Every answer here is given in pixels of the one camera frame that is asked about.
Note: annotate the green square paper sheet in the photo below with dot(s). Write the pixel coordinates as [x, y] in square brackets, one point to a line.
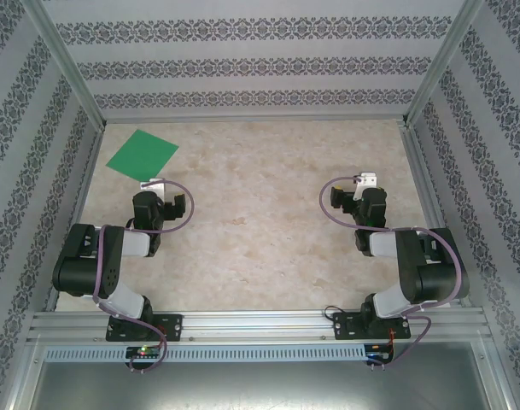
[142, 154]

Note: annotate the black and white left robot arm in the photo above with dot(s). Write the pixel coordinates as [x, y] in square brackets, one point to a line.
[76, 265]

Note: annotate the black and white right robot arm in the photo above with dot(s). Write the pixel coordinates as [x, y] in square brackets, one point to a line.
[434, 265]

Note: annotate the grey sheet metal panel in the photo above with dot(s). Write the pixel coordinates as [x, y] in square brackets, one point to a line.
[251, 386]

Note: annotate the circuit board with green light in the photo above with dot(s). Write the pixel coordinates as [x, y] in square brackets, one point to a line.
[143, 352]

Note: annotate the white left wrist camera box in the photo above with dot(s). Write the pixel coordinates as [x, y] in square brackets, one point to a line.
[152, 184]

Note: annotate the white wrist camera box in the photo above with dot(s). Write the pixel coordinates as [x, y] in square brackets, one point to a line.
[152, 184]
[368, 179]

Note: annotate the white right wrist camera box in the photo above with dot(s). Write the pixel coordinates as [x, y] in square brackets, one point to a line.
[368, 179]

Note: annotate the aluminium side rail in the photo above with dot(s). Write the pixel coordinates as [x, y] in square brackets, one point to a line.
[78, 213]
[430, 192]

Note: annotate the aluminium back rail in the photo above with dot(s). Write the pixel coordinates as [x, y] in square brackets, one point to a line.
[251, 120]

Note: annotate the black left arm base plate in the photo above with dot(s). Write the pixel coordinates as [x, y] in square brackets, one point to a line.
[174, 326]

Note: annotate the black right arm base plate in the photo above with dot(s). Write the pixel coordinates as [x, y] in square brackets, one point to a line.
[345, 325]

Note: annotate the aluminium mounting rail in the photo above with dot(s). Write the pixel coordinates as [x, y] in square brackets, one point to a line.
[251, 324]

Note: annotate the aluminium corner post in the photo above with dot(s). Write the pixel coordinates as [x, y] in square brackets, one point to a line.
[67, 60]
[439, 64]

